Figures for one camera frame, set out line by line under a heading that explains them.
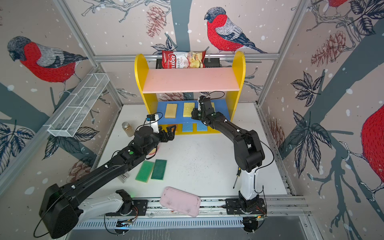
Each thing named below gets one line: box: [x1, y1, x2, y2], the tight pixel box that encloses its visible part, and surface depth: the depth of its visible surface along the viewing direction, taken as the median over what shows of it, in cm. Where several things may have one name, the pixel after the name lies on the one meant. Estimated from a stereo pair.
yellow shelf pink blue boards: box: [134, 51, 246, 135], surface depth 82 cm
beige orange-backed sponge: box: [164, 103, 178, 119], surface depth 99 cm
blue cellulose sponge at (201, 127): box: [197, 123, 208, 132], surface depth 105 cm
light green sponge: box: [135, 160, 155, 183], surface depth 85 cm
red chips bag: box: [161, 50, 207, 69], surface depth 89 cm
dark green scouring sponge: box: [151, 159, 167, 180], surface depth 87 cm
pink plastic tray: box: [160, 186, 202, 218], surface depth 75 cm
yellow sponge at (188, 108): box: [183, 102, 195, 117], surface depth 100 cm
